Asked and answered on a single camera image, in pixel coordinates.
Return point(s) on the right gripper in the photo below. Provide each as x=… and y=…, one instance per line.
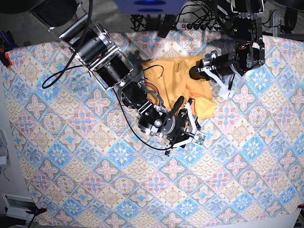
x=173, y=126

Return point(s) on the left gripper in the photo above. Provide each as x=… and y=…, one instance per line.
x=221, y=65

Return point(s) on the yellow T-shirt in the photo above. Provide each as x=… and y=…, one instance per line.
x=171, y=78

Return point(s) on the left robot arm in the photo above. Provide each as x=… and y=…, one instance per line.
x=246, y=32

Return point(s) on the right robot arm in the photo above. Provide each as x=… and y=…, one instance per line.
x=93, y=47

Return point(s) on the white power strip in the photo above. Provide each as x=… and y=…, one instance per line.
x=197, y=26

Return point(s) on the black clamp at table top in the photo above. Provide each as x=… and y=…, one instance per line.
x=166, y=26

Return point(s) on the patterned blue tile tablecloth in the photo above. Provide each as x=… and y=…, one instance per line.
x=81, y=161

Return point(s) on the orange clamp lower right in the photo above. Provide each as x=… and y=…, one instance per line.
x=301, y=206

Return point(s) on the orange black clamp lower left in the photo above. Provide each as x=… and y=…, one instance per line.
x=35, y=211

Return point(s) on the orange black clamp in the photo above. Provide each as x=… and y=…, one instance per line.
x=7, y=43
x=35, y=211

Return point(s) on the white box at left edge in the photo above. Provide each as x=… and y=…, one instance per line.
x=4, y=153

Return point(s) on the orange black clamp upper left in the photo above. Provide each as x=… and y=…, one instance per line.
x=7, y=43

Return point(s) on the white wrist camera bracket left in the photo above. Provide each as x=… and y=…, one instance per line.
x=224, y=91

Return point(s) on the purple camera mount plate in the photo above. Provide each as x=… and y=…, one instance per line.
x=132, y=7

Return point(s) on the white rail lower left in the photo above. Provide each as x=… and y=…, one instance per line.
x=16, y=206

